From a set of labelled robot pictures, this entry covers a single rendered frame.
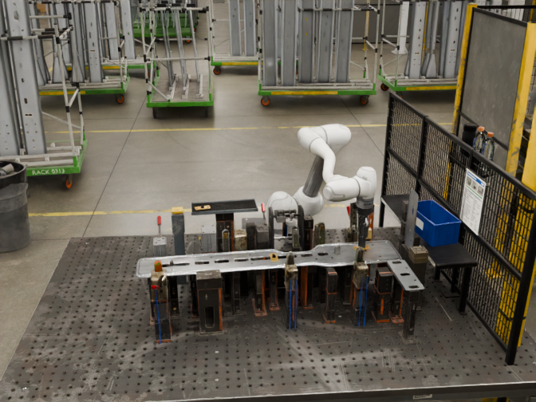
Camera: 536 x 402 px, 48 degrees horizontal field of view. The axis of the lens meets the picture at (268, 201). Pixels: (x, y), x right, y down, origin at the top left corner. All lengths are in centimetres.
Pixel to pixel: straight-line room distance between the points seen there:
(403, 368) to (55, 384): 159
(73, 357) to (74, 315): 36
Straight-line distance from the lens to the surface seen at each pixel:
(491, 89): 525
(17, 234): 570
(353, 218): 333
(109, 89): 1020
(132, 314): 334
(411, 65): 1073
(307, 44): 1042
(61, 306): 351
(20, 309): 491
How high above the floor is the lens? 254
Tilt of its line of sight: 24 degrees down
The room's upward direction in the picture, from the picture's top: straight up
